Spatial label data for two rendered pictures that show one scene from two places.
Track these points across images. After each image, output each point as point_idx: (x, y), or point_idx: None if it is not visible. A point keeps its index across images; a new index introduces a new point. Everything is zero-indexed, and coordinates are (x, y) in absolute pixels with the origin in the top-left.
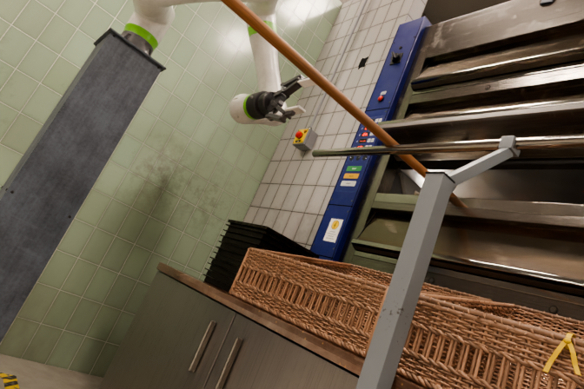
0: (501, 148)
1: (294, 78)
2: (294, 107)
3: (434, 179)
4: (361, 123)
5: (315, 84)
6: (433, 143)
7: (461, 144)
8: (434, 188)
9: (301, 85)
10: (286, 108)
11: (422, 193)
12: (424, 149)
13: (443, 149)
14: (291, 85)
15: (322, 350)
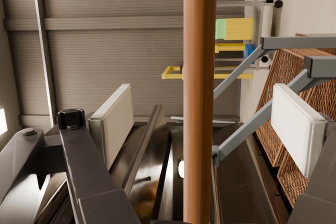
0: (218, 149)
1: (14, 156)
2: (290, 91)
3: (314, 57)
4: (209, 211)
5: (130, 126)
6: (210, 202)
7: (212, 176)
8: (323, 56)
9: (108, 147)
10: (309, 114)
11: (332, 58)
12: (220, 213)
13: (219, 194)
14: (90, 152)
15: None
